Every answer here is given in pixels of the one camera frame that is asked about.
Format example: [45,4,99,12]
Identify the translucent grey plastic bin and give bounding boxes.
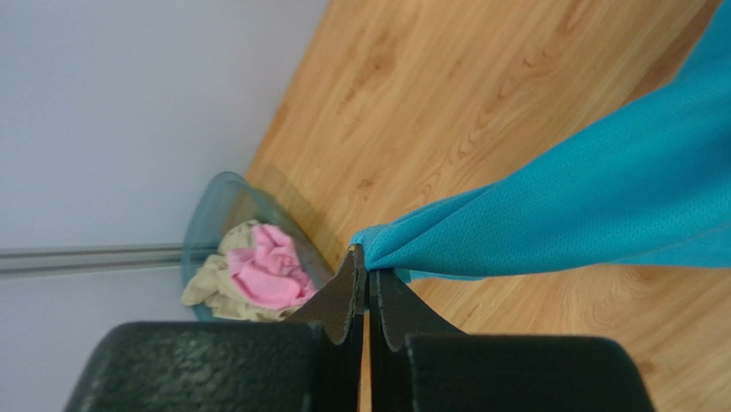
[181,172,334,322]

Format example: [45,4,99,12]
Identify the teal t shirt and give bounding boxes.
[352,2,730,282]

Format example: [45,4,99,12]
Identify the left aluminium wall profile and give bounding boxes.
[1,244,182,280]

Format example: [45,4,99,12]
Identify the pink t shirt in bin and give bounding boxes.
[227,224,317,311]

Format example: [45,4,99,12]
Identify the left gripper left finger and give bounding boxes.
[66,245,366,411]

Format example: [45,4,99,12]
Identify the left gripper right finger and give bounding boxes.
[368,270,654,411]

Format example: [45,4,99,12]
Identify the beige t shirt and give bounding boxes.
[181,220,299,322]

